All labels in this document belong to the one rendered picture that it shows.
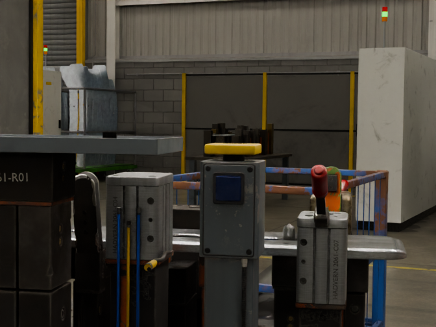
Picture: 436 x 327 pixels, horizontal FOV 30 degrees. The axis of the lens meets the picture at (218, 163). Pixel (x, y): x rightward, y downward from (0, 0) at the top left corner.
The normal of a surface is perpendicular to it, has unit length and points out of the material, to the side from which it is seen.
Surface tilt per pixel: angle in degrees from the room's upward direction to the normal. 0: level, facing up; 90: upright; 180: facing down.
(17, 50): 90
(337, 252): 90
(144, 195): 90
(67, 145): 90
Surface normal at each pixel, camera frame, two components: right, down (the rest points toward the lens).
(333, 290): -0.17, 0.05
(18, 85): 0.95, 0.04
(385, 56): -0.42, 0.04
